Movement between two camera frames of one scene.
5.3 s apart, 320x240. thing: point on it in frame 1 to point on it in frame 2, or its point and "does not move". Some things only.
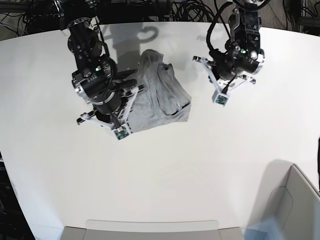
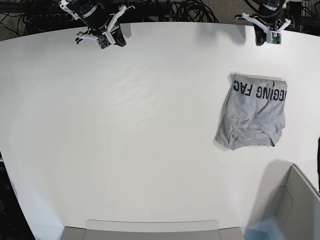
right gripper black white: x=225 y=82 to x=270 y=20
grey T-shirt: x=161 y=98 to x=254 y=112
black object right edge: x=318 y=160 does not move
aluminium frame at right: x=310 y=25 does not move
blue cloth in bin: x=269 y=229 does not move
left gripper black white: x=115 y=111 to x=100 y=22
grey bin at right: x=287 y=198 does not move
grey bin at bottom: x=150 y=230 does not move
